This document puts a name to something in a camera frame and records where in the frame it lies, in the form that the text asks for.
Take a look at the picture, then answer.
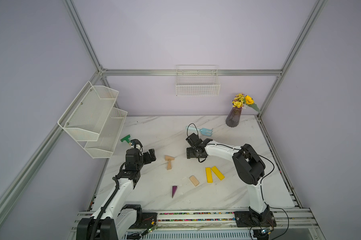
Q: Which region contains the natural wooden wedge block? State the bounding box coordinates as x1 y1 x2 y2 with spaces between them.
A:
167 160 172 170

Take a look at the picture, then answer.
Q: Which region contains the natural wooden square block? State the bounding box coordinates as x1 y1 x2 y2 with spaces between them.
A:
189 176 199 187

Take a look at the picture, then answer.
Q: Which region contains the natural wooden triangle block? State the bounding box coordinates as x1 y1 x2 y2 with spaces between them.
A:
165 155 175 161

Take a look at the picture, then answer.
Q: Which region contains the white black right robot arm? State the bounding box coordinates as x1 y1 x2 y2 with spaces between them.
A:
186 138 276 229

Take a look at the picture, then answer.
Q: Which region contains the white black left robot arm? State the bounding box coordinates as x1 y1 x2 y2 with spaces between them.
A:
76 147 156 240

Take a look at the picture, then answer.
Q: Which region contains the yellow angled rectangular block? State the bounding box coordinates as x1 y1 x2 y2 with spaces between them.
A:
211 166 225 181

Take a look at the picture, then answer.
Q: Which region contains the purple triangle block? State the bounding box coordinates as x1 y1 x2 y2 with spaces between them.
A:
172 186 178 198

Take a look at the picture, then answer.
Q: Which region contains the purple ribbed glass vase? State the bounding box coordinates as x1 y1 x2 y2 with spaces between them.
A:
225 107 242 128

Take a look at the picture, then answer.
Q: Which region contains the white two-tier mesh shelf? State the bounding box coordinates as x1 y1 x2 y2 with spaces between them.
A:
58 82 128 159

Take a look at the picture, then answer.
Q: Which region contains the yellow artificial flower bouquet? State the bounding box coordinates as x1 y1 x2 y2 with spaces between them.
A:
232 94 260 113

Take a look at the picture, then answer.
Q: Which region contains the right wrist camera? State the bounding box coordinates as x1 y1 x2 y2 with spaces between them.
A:
186 133 202 148

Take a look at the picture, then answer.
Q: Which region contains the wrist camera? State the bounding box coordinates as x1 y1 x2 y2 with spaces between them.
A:
131 139 143 150
186 133 202 148

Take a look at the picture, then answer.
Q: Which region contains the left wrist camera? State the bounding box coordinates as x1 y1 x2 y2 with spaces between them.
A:
131 139 143 150

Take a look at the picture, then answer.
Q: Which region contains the green hoe wooden handle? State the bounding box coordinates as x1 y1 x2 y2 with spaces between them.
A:
120 135 132 146

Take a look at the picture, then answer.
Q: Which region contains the white wire wall basket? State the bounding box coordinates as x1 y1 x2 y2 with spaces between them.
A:
176 65 220 97

